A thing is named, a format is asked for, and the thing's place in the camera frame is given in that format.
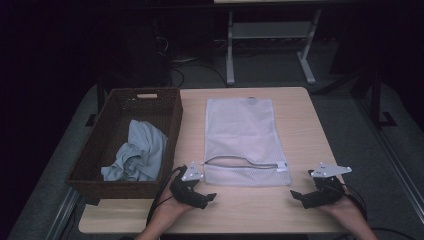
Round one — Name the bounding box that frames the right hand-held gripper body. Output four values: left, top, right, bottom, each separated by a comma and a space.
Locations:
308, 162, 353, 207

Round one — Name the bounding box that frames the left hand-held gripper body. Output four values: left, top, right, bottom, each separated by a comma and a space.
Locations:
169, 161, 209, 204

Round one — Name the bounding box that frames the light blue garment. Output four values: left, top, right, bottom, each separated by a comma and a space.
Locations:
100, 119, 169, 183

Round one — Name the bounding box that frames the white mesh laundry bag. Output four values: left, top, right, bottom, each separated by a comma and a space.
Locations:
202, 97, 293, 188

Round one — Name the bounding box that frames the brown wicker basket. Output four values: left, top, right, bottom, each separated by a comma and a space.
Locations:
64, 87, 184, 201

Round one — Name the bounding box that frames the person's left hand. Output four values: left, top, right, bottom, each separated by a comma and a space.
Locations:
149, 179, 196, 231

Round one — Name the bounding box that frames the person's right hand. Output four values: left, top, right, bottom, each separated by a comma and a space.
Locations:
318, 191, 369, 231

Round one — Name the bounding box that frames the black metal stand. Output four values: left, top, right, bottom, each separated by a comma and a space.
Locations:
84, 83, 108, 128
349, 66, 398, 129

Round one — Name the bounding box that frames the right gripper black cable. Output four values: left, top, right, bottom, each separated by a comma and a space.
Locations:
343, 184, 369, 223

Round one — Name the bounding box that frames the aluminium rail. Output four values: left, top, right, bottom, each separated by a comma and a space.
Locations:
44, 186, 83, 240
354, 98, 424, 224

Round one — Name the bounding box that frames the black floor cable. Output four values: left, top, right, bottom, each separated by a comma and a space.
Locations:
169, 62, 231, 88

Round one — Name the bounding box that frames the white metal desk frame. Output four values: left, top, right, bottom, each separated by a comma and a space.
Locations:
213, 0, 323, 86

